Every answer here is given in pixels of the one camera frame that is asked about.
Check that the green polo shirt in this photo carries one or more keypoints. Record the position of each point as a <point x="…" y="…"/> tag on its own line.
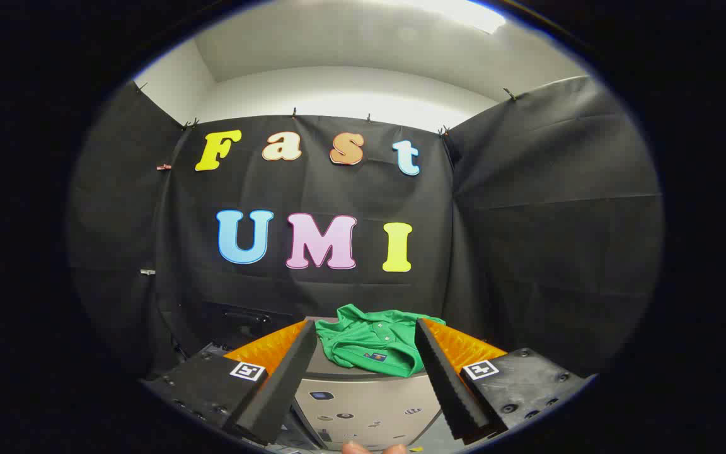
<point x="369" y="343"/>

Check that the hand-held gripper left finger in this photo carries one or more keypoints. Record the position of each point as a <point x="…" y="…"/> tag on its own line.
<point x="275" y="391"/>

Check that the black backdrop cloth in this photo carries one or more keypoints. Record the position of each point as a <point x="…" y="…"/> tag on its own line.
<point x="338" y="290"/>

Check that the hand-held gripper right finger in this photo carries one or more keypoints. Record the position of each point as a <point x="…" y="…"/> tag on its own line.
<point x="448" y="384"/>

